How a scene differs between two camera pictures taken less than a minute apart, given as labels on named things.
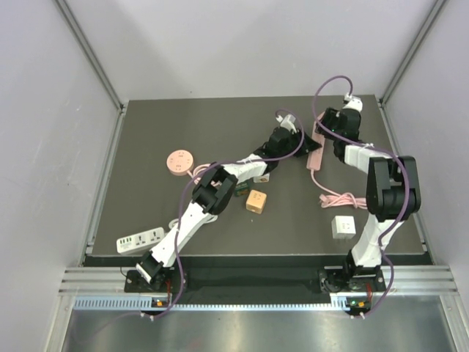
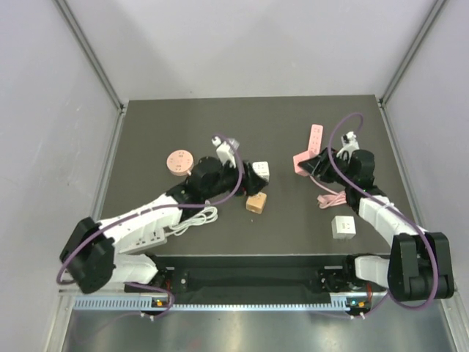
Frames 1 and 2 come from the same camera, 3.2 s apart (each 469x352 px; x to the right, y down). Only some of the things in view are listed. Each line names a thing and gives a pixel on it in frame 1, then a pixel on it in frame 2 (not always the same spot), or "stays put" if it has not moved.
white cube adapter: (344, 227) stays put
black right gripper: (332, 116) to (319, 166)
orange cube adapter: (256, 201) stays put
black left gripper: (308, 145) to (253, 183)
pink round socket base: (179, 162) stays put
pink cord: (343, 199) stays put
